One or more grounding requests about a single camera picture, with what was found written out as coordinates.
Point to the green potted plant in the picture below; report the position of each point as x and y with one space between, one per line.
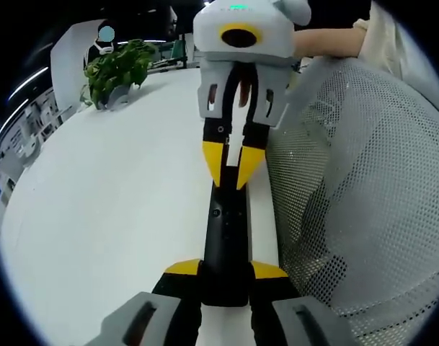
114 72

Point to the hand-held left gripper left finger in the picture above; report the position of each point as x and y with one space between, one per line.
158 317

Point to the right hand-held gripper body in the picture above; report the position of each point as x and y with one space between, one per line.
208 36

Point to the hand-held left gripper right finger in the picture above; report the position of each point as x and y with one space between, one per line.
295 324

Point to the grey plant pot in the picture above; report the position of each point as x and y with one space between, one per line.
114 96

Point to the white mesh office chair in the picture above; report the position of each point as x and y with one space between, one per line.
367 198

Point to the black remote control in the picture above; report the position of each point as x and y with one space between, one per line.
224 230

